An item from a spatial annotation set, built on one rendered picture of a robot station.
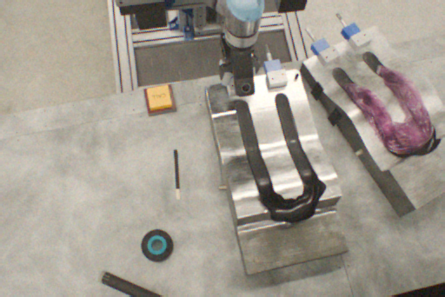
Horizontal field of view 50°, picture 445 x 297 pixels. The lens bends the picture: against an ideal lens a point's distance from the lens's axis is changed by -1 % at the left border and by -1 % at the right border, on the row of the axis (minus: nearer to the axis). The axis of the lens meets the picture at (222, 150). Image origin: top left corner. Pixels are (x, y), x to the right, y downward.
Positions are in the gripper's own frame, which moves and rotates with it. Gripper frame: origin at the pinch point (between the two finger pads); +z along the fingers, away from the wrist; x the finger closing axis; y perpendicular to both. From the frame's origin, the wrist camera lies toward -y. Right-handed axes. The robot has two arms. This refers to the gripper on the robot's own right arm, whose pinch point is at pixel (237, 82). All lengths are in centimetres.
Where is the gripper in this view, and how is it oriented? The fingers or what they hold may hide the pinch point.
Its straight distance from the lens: 127.6
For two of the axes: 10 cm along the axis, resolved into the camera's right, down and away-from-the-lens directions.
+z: -0.4, 3.2, 9.5
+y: -2.2, -9.3, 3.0
